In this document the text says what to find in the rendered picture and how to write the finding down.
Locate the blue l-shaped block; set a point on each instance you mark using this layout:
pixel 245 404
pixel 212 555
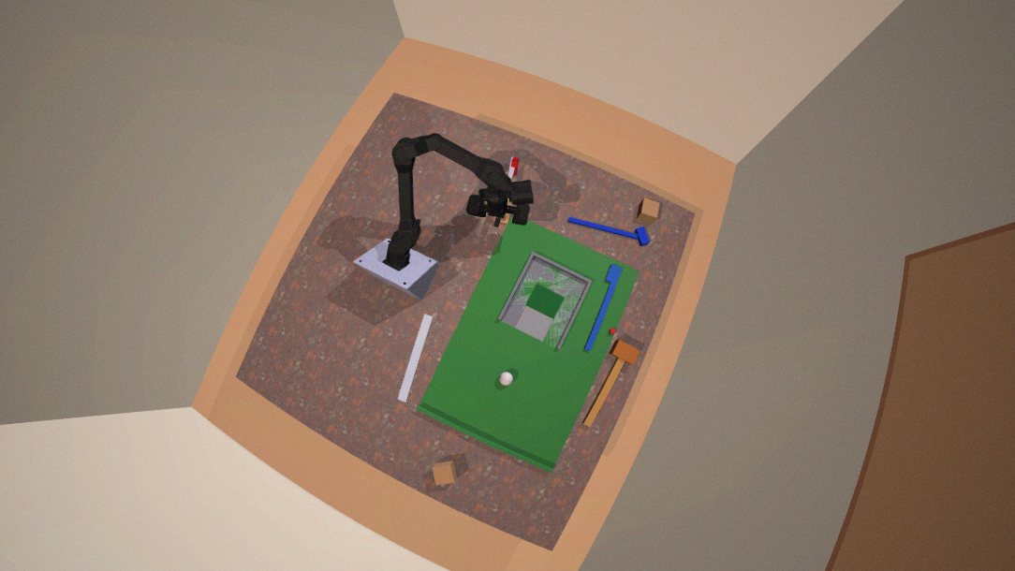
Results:
pixel 612 278

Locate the blue long bar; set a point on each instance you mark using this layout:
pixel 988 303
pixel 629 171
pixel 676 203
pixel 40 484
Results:
pixel 641 234

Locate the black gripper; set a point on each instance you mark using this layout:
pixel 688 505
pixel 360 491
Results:
pixel 477 208

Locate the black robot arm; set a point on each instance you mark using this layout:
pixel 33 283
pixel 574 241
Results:
pixel 404 153

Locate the green mat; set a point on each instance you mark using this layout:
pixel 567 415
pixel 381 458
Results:
pixel 534 415

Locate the tan box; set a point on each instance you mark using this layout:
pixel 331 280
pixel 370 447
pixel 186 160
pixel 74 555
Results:
pixel 444 473
pixel 648 210

